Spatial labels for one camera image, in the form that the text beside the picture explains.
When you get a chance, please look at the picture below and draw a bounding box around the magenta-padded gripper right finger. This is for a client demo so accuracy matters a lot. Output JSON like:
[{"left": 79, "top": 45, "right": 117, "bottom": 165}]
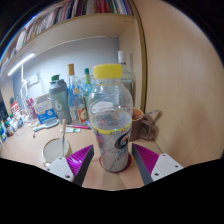
[{"left": 130, "top": 143, "right": 184, "bottom": 186}]

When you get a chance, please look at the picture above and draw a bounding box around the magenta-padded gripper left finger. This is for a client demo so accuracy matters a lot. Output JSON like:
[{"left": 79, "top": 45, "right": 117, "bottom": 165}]
[{"left": 44, "top": 144, "right": 95, "bottom": 187}]

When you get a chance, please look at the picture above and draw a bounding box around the clear yellow-capped drink bottle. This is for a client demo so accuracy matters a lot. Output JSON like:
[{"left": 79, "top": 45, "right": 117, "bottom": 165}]
[{"left": 87, "top": 63, "right": 134, "bottom": 174}]

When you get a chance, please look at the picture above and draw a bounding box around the cream ceramic cup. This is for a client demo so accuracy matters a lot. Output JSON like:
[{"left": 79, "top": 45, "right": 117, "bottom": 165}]
[{"left": 41, "top": 137, "right": 73, "bottom": 168}]

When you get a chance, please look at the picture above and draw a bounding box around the metal spoon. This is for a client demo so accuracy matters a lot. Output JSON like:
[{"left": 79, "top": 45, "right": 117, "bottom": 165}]
[{"left": 60, "top": 118, "right": 68, "bottom": 158}]

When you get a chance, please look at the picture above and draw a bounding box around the white and green marker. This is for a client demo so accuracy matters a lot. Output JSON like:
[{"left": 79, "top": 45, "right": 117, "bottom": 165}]
[{"left": 59, "top": 127, "right": 82, "bottom": 134}]

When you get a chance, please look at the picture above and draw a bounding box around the pink pen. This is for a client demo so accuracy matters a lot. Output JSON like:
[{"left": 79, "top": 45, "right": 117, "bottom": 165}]
[{"left": 66, "top": 124, "right": 92, "bottom": 130}]

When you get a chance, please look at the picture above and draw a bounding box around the brown mug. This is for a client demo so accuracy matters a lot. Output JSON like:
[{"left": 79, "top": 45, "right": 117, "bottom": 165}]
[{"left": 129, "top": 107, "right": 161, "bottom": 143}]

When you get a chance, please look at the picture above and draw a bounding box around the pale blue hairbrush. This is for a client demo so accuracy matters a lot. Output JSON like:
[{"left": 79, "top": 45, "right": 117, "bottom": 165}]
[{"left": 32, "top": 118, "right": 60, "bottom": 138}]

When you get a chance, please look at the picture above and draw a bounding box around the blue and white box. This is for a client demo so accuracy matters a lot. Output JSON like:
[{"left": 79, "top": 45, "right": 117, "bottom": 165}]
[{"left": 33, "top": 98, "right": 57, "bottom": 125}]

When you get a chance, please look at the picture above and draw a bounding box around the grey shaker bottle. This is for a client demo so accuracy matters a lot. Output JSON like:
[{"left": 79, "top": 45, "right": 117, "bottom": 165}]
[{"left": 48, "top": 79, "right": 73, "bottom": 125}]

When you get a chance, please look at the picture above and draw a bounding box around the magenta box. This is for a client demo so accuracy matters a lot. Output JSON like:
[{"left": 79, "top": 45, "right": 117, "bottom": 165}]
[{"left": 26, "top": 98, "right": 37, "bottom": 120}]

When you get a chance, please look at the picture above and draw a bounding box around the clear bottle with green cap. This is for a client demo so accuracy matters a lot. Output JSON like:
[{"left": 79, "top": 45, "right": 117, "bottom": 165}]
[{"left": 83, "top": 68, "right": 94, "bottom": 101}]

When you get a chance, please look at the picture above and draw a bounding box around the tall clear white-capped bottle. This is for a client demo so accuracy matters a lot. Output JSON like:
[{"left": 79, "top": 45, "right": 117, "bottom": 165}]
[{"left": 117, "top": 50, "right": 136, "bottom": 111}]

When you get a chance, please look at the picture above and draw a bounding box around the red and white canister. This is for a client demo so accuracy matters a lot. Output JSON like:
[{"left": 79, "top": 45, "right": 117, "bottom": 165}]
[{"left": 9, "top": 101, "right": 21, "bottom": 118}]

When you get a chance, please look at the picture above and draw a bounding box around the under-shelf light strip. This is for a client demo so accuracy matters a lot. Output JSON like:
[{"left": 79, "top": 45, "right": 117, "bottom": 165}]
[{"left": 7, "top": 52, "right": 36, "bottom": 77}]

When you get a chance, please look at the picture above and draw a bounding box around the wooden shelf unit with books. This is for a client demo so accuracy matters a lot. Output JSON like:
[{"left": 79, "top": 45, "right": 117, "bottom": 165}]
[{"left": 0, "top": 0, "right": 148, "bottom": 114}]

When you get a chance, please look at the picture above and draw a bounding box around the white cable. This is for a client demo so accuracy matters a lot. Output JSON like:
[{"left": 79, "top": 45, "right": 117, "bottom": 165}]
[{"left": 19, "top": 64, "right": 32, "bottom": 123}]

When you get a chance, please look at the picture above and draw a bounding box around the white wall power outlet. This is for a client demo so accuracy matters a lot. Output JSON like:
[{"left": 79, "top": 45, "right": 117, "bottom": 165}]
[{"left": 28, "top": 73, "right": 40, "bottom": 86}]

